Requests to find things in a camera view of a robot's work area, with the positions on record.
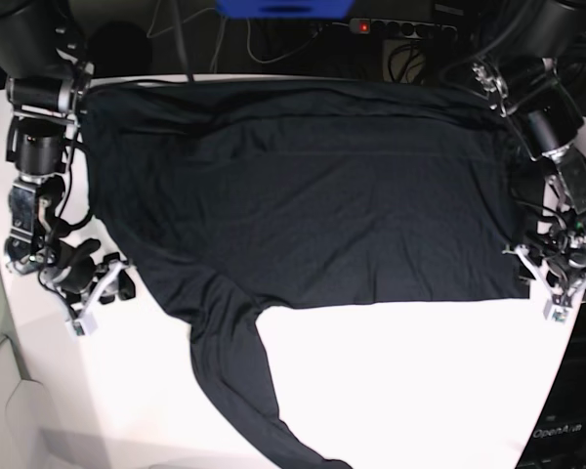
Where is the black OpenArm case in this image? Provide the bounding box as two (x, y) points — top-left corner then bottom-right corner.
(517, 303), (586, 468)

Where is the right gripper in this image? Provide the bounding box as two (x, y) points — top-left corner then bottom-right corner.
(46, 253), (136, 337)

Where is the blue plastic box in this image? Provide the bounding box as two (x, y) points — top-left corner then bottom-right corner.
(216, 0), (354, 20)

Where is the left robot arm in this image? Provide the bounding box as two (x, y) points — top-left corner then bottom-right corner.
(439, 1), (586, 322)

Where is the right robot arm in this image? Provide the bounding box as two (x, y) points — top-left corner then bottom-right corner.
(0, 1), (135, 337)

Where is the black round stool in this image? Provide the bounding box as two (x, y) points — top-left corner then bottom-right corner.
(87, 21), (153, 78)

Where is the dark navy long-sleeve shirt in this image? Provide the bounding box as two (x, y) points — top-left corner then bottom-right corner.
(81, 80), (528, 468)

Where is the black power strip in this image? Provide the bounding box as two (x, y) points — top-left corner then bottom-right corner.
(348, 18), (458, 41)

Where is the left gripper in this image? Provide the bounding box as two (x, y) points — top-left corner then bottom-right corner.
(503, 238), (586, 322)

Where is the white cable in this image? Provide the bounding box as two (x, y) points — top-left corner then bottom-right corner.
(146, 0), (323, 64)

